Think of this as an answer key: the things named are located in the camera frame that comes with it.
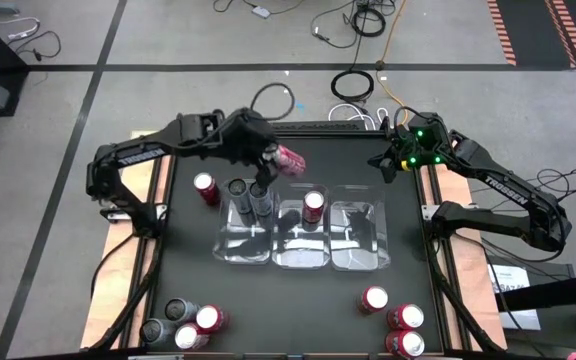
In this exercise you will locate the black table frame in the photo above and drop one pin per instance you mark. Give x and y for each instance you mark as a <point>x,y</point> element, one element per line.
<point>338,135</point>

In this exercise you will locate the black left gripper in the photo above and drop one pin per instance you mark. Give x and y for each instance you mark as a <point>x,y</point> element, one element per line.
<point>248,137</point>

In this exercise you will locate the dark grey cabinet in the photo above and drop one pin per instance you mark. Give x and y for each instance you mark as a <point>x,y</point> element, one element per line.
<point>558,330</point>

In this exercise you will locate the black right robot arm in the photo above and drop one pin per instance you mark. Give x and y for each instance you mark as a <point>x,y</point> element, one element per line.
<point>513,190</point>

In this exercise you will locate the wooden base board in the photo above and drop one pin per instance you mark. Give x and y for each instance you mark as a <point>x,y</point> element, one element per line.
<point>105,310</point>

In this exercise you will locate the red Coke can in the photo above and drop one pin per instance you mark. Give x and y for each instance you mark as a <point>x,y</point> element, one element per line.
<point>188,336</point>
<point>313,200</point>
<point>203,181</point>
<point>290,161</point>
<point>208,316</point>

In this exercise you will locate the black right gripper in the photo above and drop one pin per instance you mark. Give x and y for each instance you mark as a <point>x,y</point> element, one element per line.
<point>400,152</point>

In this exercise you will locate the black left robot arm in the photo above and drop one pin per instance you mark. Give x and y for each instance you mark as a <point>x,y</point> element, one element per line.
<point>138,155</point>

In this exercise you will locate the clear plastic bin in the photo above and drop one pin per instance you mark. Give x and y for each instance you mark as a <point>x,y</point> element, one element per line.
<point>288,250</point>
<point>233,240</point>
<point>363,250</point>

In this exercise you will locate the white paper sheet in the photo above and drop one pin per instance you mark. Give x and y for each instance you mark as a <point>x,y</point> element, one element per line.
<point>510,277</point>

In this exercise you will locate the silver Celsius can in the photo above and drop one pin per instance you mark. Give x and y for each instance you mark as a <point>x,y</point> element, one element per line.
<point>154,330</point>
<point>238,187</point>
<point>262,202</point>
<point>180,310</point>

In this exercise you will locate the orange Fanta can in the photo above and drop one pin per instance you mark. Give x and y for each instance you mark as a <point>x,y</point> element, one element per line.
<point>375,298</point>
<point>410,344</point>
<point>410,316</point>

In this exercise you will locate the grey power adapter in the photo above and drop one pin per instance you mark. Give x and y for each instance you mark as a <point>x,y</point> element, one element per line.
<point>262,11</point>

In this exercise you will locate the black bar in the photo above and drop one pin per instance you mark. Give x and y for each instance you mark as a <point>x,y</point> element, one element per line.
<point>558,292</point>

